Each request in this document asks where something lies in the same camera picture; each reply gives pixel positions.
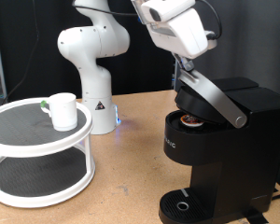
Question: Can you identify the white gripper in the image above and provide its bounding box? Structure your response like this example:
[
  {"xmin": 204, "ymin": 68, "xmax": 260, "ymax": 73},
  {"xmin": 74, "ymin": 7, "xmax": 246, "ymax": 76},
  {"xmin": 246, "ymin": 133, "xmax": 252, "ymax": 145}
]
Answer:
[{"xmin": 146, "ymin": 7, "xmax": 209, "ymax": 72}]

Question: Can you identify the silver handled Keurig lid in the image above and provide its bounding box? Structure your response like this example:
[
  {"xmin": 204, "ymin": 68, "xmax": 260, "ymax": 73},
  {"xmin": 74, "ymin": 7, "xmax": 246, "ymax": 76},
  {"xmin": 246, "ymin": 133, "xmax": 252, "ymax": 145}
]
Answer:
[{"xmin": 175, "ymin": 69, "xmax": 248, "ymax": 130}]

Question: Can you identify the orange rimmed white coffee pod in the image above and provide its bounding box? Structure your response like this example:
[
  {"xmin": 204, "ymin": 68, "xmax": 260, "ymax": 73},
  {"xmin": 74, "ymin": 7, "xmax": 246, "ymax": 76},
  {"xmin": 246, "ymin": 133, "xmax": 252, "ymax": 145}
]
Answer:
[{"xmin": 179, "ymin": 113, "xmax": 205, "ymax": 128}]

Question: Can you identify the black Keurig coffee machine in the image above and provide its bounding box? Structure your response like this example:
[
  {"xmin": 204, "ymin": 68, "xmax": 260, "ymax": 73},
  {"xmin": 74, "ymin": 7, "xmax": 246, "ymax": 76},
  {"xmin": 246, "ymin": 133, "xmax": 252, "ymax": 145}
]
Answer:
[{"xmin": 158, "ymin": 69, "xmax": 280, "ymax": 224}]

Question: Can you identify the perforated metal upright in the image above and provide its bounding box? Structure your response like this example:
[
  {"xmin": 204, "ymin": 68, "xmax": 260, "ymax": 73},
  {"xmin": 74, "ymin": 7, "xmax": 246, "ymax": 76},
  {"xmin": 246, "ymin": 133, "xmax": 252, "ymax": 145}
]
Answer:
[{"xmin": 172, "ymin": 57, "xmax": 180, "ymax": 91}]

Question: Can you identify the grey partition panel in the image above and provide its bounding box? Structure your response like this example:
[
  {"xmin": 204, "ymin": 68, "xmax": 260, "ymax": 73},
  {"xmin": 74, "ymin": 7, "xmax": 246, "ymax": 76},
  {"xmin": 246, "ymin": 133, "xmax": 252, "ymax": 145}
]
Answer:
[{"xmin": 174, "ymin": 0, "xmax": 280, "ymax": 190}]

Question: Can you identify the white two-tier turntable stand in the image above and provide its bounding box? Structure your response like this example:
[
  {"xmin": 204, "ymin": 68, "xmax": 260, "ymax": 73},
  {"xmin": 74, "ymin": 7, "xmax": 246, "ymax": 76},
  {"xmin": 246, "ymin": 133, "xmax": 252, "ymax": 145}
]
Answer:
[{"xmin": 0, "ymin": 97, "xmax": 96, "ymax": 209}]

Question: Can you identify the black camera cable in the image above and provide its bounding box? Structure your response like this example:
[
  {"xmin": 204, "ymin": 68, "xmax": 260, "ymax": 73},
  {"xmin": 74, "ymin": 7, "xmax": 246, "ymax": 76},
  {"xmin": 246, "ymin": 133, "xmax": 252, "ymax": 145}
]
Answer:
[{"xmin": 72, "ymin": 0, "xmax": 224, "ymax": 41}]

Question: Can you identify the white mug green taped handle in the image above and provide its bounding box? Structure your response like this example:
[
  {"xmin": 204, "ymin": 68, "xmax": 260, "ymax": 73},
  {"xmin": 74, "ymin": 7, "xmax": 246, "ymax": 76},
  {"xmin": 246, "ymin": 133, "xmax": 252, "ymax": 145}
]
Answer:
[{"xmin": 40, "ymin": 92, "xmax": 78, "ymax": 133}]

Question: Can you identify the black hanging background cable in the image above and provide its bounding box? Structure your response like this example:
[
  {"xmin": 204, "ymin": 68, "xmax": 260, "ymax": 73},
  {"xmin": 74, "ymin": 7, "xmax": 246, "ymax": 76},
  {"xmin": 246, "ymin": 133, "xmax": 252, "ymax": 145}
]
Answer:
[{"xmin": 4, "ymin": 0, "xmax": 41, "ymax": 102}]

